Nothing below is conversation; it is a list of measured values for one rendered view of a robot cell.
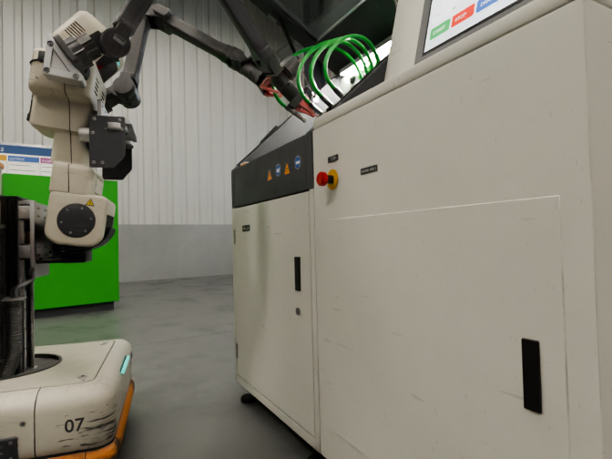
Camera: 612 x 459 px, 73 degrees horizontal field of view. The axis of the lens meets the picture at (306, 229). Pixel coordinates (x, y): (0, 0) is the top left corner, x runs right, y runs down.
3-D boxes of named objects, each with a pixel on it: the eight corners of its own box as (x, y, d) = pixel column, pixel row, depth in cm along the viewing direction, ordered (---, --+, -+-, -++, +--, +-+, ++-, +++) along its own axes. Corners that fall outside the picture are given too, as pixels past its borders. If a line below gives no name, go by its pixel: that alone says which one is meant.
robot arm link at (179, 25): (156, 30, 177) (148, 9, 166) (164, 21, 178) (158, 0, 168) (240, 76, 173) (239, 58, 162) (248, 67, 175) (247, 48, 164)
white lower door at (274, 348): (235, 373, 170) (231, 209, 172) (240, 372, 171) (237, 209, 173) (312, 438, 113) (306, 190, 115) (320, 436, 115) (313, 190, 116)
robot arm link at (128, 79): (138, 19, 177) (131, -1, 168) (171, 23, 178) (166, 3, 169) (118, 107, 163) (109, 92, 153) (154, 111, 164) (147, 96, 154)
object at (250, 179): (234, 208, 171) (233, 168, 171) (244, 208, 173) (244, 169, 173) (306, 189, 117) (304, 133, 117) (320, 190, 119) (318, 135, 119)
